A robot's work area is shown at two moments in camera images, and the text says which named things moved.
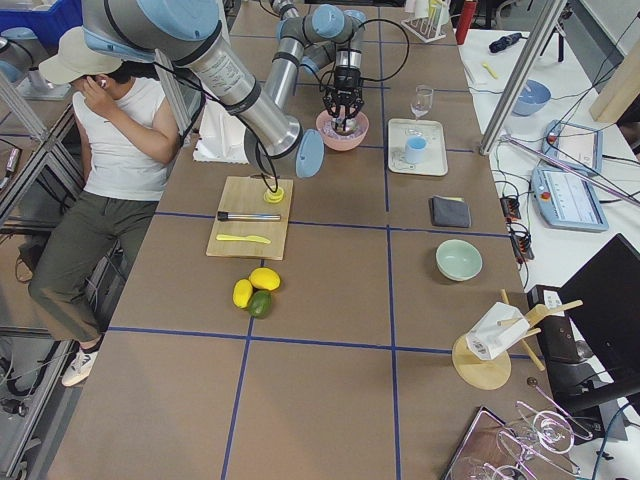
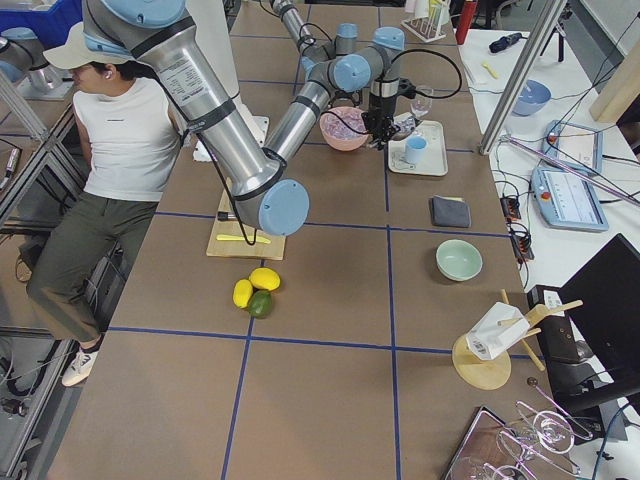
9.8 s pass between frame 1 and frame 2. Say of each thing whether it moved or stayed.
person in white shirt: stayed
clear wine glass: stayed
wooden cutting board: stayed
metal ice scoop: moved
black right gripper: moved
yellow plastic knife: stayed
